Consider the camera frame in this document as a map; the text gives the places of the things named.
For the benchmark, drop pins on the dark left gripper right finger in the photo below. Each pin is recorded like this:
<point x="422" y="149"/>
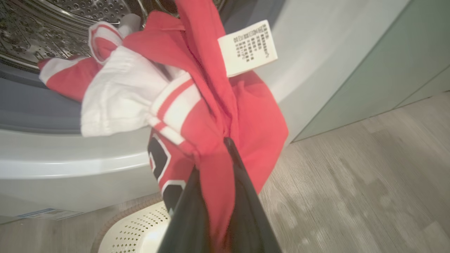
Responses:
<point x="251" y="218"/>

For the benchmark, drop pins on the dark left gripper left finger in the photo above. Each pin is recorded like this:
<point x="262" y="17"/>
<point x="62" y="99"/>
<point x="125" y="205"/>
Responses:
<point x="190" y="225"/>

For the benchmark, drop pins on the red and white jersey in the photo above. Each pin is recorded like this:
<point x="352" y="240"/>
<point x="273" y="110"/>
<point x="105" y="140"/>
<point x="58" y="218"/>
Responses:
<point x="253" y="116"/>

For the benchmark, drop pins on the cream perforated laundry basket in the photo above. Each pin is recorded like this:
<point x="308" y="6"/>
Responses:
<point x="133" y="232"/>

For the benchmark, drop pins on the white front-load washing machine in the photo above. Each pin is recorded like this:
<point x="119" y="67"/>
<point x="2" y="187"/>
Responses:
<point x="70" y="175"/>

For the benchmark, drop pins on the pale green cabinet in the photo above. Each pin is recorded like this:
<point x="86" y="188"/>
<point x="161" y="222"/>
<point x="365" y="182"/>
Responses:
<point x="432" y="91"/>
<point x="369" y="70"/>

